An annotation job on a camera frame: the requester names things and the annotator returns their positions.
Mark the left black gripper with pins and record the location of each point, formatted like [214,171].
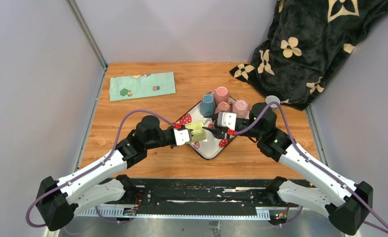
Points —
[172,138]

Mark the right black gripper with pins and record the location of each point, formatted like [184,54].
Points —
[218,133]

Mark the yellow-green faceted mug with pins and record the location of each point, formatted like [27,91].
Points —
[196,131]

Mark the grey-blue small mug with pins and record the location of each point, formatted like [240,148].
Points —
[273,101]

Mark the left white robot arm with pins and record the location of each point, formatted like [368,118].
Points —
[108,163]

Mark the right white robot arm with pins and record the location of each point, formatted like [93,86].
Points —
[344,202]

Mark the black glossy mug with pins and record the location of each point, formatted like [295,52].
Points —
[213,124]

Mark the dusty pink faceted mug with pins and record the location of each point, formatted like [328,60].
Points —
[223,107]

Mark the blue dotted mug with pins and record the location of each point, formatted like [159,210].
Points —
[207,105]

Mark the light pink faceted mug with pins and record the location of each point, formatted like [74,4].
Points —
[240,108]

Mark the pink tall mug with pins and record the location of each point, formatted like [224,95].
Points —
[221,94]

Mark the strawberry print white tray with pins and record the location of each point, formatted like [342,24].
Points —
[211,147]

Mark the mint green printed cloth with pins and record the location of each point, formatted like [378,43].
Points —
[141,86]

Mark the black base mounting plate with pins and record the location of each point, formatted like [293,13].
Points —
[234,198]

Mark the black floral plush blanket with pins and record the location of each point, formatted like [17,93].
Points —
[307,43]

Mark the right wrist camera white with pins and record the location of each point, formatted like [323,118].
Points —
[226,119]

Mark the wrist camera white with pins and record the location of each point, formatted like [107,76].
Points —
[226,119]
[182,136]

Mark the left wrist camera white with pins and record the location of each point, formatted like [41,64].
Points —
[182,136]

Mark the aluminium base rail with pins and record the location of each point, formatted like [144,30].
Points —
[118,220]

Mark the aluminium frame post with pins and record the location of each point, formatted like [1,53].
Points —
[75,10]

